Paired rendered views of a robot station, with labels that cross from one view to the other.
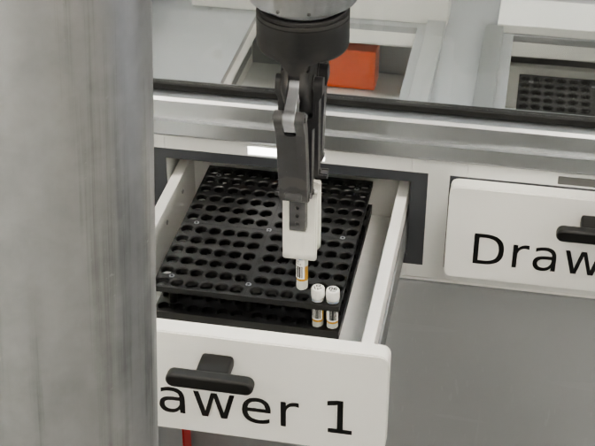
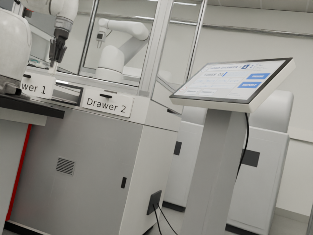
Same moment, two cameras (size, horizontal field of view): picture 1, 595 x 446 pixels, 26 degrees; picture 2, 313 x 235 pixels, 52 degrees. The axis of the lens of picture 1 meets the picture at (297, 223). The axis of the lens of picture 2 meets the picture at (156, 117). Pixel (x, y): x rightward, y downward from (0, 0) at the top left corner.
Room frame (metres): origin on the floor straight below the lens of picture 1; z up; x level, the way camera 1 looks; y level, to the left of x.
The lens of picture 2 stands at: (-0.68, -0.74, 0.81)
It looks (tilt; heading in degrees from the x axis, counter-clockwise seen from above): 2 degrees up; 5
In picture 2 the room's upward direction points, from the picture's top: 13 degrees clockwise
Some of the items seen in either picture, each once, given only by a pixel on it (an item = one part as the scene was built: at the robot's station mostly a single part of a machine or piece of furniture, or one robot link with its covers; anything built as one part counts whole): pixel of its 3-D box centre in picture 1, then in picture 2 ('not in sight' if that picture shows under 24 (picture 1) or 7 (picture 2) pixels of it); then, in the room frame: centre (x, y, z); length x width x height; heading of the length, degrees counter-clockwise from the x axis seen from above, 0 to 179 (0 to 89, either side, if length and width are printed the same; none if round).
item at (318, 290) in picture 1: (318, 307); not in sight; (0.95, -0.02, 0.89); 0.01 x 0.01 x 0.05
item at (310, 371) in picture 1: (221, 380); (27, 83); (0.86, 0.07, 0.87); 0.29 x 0.02 x 0.11; 79
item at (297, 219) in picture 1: (296, 208); (51, 61); (0.92, 0.00, 1.01); 0.03 x 0.01 x 0.05; 169
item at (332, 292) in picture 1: (332, 309); not in sight; (0.94, -0.03, 0.89); 0.01 x 0.01 x 0.05
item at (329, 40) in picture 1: (303, 55); (60, 38); (0.95, 0.00, 1.14); 0.08 x 0.07 x 0.09; 169
